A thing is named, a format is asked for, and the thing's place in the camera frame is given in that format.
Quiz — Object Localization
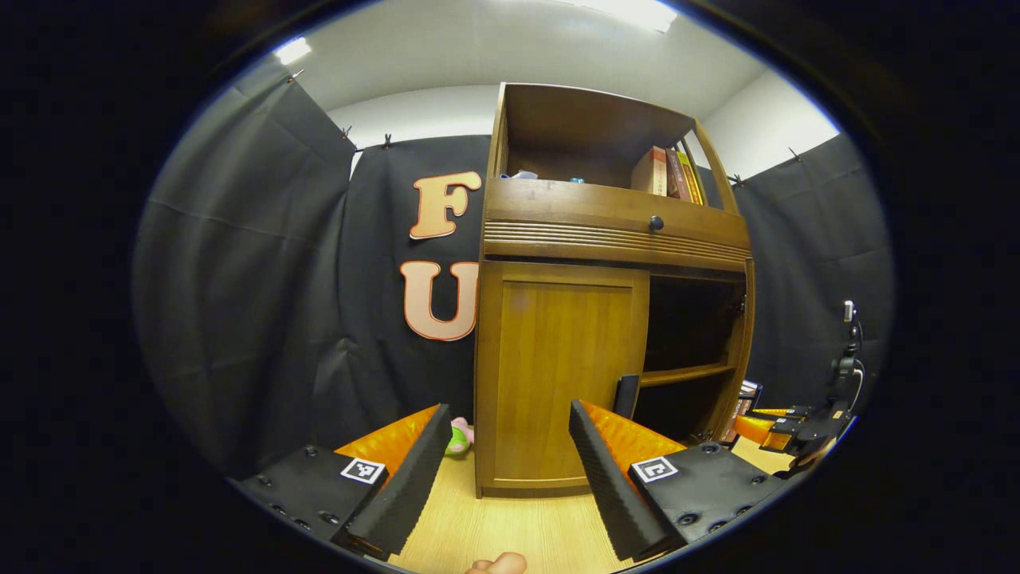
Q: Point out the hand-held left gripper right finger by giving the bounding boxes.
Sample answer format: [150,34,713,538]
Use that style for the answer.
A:
[567,399,790,563]

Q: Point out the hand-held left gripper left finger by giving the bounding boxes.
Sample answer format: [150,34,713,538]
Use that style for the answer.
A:
[239,403,453,563]

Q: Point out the wooden double-door shoe cabinet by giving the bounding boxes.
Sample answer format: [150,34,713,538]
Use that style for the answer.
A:
[474,82,756,499]

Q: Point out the black backdrop cloth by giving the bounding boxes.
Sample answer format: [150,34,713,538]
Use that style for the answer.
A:
[134,64,893,479]

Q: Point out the dark red book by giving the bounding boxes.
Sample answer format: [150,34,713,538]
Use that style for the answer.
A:
[664,149,688,202]

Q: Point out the wooden shoe cabinet door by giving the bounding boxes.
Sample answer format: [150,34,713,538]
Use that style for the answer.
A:
[488,271,650,489]
[732,257,756,439]

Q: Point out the yellow book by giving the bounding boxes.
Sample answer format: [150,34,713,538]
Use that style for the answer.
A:
[676,150,706,206]

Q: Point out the wooden inner cabinet shelf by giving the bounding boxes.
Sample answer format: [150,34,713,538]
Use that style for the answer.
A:
[640,363,736,389]

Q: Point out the wooden drawer with black knob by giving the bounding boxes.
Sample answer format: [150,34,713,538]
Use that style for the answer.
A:
[482,177,751,273]

